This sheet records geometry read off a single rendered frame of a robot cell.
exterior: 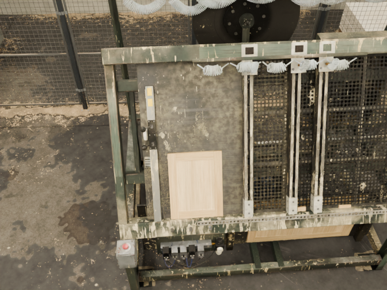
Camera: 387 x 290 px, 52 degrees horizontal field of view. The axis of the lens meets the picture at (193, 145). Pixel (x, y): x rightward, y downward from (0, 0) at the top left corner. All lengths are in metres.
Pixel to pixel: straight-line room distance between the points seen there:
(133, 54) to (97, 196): 2.07
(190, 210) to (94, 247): 1.33
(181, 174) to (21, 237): 1.95
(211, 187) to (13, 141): 2.94
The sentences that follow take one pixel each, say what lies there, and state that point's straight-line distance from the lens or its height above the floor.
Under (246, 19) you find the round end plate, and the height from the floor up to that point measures 1.87.
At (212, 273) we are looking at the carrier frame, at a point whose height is 0.17.
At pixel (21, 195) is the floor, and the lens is 4.47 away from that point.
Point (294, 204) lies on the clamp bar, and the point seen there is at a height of 0.99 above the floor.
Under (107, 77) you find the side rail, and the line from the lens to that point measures 2.58.
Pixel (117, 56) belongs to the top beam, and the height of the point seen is 1.92.
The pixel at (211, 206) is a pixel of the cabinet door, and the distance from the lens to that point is 2.83.
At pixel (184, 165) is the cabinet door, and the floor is 1.23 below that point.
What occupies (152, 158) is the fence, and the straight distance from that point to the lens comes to 2.67.
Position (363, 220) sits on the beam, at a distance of 3.17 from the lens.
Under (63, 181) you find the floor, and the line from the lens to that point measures 4.44.
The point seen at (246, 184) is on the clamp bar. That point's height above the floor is 1.13.
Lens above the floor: 3.24
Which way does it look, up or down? 45 degrees down
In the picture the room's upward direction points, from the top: straight up
